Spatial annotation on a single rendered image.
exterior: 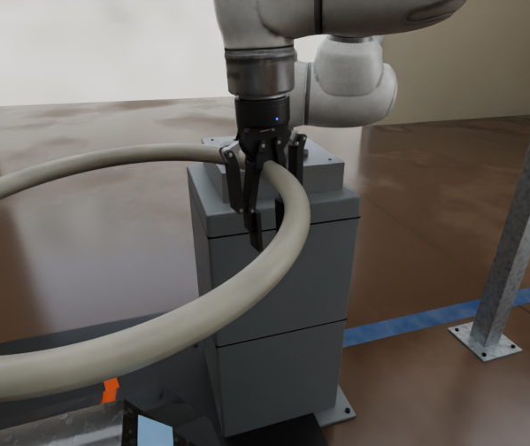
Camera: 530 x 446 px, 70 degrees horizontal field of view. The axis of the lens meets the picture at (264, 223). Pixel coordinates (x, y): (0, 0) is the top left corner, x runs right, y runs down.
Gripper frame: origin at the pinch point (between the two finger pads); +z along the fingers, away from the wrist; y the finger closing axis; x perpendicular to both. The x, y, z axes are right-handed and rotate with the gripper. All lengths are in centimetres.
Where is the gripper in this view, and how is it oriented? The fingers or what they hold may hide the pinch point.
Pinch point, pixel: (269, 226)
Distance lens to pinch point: 60.3
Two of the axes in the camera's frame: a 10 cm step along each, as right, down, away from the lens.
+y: -8.7, 2.8, -4.1
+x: 5.0, 3.9, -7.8
